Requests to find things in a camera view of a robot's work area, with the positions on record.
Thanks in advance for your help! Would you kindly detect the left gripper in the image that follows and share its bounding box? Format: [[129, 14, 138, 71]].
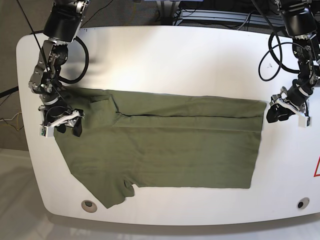
[[266, 79, 313, 123]]

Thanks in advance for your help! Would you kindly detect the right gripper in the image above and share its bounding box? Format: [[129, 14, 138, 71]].
[[40, 98, 83, 137]]

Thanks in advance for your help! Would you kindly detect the olive green T-shirt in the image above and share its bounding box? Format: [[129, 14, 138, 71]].
[[54, 88, 266, 208]]

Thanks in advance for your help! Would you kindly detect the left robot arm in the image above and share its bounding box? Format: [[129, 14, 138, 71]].
[[266, 0, 320, 128]]

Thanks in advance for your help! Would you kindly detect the red triangle sticker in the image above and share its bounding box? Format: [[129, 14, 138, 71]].
[[313, 158, 320, 177]]

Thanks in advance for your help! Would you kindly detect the grey metal table leg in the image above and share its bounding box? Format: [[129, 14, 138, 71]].
[[156, 0, 181, 26]]

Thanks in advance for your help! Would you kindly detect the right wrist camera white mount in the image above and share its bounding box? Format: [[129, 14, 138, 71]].
[[38, 105, 85, 138]]

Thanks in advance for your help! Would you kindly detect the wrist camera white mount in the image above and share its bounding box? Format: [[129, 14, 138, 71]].
[[266, 86, 311, 128], [38, 105, 85, 138]]

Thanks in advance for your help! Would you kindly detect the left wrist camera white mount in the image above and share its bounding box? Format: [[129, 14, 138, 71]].
[[266, 86, 311, 128]]

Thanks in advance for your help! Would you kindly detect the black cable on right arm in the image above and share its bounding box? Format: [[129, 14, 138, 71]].
[[57, 35, 90, 85]]

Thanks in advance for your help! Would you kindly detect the yellow floor cable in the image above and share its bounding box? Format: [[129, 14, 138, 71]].
[[0, 112, 24, 132]]

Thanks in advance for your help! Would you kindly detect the white floor cable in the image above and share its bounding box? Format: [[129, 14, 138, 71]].
[[0, 112, 22, 126]]

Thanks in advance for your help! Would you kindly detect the black strap at left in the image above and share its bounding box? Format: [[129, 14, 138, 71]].
[[0, 85, 19, 98]]

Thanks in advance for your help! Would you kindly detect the left table cable grommet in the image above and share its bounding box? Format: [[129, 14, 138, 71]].
[[81, 200, 98, 213]]

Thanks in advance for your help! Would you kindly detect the table cable grommet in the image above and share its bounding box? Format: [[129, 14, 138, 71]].
[[297, 197, 310, 210], [81, 200, 98, 213]]

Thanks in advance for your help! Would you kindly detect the right table cable grommet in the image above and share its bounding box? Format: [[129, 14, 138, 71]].
[[297, 197, 310, 210]]

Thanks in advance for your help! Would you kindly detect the aluminium frame rail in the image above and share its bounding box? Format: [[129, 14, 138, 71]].
[[179, 9, 269, 27]]

